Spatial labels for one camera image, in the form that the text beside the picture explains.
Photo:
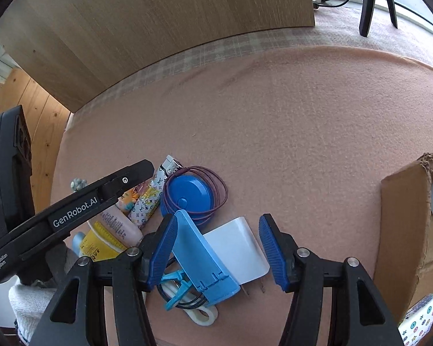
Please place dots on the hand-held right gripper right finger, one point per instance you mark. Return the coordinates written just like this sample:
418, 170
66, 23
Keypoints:
272, 252

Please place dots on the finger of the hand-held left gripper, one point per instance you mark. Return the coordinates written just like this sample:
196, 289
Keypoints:
130, 178

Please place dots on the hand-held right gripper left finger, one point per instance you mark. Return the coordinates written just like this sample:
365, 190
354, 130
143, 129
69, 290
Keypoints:
162, 256

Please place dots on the monogram print tissue pack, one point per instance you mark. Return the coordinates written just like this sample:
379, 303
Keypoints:
148, 202

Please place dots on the light blue phone stand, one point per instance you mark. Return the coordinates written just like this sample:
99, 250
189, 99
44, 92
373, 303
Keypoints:
195, 252

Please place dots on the white charger plug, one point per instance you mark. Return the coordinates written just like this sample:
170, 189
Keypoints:
234, 248

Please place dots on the turquoise hair clip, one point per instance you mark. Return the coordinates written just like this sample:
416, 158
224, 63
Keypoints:
182, 290

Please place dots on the pink bottle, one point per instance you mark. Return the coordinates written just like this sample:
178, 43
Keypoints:
117, 227

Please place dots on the yellow and black card package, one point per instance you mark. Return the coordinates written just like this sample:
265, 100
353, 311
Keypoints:
93, 245

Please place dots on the cardboard box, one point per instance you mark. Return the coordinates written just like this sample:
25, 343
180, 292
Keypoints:
400, 223

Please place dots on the person's left hand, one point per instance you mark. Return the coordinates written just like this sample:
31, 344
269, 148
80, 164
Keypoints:
59, 263

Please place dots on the wooden board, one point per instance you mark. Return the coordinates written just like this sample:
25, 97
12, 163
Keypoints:
148, 25

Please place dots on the dotted white tissue pack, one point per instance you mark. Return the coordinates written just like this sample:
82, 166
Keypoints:
418, 320

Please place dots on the plaid bed sheet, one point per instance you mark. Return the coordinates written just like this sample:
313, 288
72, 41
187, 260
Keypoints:
238, 41

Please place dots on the black tripod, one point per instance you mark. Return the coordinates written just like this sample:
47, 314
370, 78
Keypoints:
368, 7

